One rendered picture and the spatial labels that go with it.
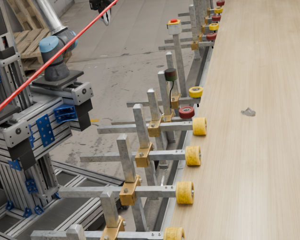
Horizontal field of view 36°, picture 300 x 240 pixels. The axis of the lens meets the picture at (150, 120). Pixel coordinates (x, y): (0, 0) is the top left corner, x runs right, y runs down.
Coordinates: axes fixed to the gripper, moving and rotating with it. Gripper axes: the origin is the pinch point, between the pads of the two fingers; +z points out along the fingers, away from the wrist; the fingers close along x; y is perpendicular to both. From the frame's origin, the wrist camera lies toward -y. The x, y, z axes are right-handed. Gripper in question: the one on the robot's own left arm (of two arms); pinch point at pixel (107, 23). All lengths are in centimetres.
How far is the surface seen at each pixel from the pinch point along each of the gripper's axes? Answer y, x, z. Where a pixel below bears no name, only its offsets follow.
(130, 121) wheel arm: -23, 23, 46
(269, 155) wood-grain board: -106, 35, 42
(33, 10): 391, -261, 70
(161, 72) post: -40.6, 11.8, 20.9
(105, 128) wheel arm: -30, 48, 36
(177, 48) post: -20.2, -34.5, 25.7
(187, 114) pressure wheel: -54, 13, 42
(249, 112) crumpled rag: -84, 5, 40
